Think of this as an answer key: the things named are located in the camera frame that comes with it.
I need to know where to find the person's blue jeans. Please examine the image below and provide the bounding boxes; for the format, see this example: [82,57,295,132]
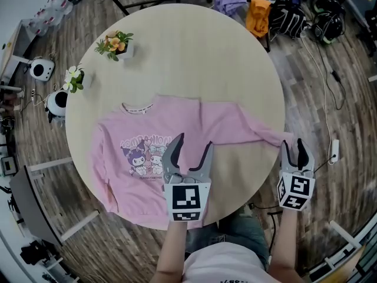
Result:
[185,207,270,269]

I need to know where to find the pink long-sleeved top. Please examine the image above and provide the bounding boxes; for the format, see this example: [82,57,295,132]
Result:
[87,94,295,232]

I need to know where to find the orange flower pot plant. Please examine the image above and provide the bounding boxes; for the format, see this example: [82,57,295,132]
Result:
[94,29,135,62]

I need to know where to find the purple cloth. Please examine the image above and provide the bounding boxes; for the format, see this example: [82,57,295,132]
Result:
[213,0,247,17]

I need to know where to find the grey chair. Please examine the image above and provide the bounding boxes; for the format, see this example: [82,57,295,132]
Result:
[8,156,101,247]

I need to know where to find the white round device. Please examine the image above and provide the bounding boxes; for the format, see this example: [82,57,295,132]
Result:
[44,89,69,123]
[29,56,56,82]

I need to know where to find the person's right forearm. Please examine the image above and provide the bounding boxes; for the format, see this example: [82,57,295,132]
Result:
[266,207,304,283]

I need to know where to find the person's left forearm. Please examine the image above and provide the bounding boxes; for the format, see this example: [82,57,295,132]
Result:
[150,220,189,283]

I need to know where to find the white flower pot plant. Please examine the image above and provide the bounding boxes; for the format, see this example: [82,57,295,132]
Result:
[62,64,94,94]

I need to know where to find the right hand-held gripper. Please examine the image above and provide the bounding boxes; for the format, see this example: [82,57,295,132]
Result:
[276,137,316,211]

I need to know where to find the orange cloth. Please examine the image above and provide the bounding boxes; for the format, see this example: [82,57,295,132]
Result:
[245,0,272,38]

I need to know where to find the person's white shirt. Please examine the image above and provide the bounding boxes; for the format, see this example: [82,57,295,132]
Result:
[181,242,283,283]

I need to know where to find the black white patterned garment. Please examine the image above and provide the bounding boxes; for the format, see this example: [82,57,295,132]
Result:
[269,0,307,40]

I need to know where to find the pack of plastic bottles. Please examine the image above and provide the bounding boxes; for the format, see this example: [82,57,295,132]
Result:
[28,0,74,37]

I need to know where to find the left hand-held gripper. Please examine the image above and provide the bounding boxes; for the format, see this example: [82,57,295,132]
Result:
[163,133,214,223]

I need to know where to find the black cable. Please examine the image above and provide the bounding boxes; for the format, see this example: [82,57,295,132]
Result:
[316,44,347,111]

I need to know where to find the white power strip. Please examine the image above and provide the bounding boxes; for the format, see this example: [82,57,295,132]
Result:
[328,139,340,166]

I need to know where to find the white cable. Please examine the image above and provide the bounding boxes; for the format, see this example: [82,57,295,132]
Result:
[299,34,335,143]

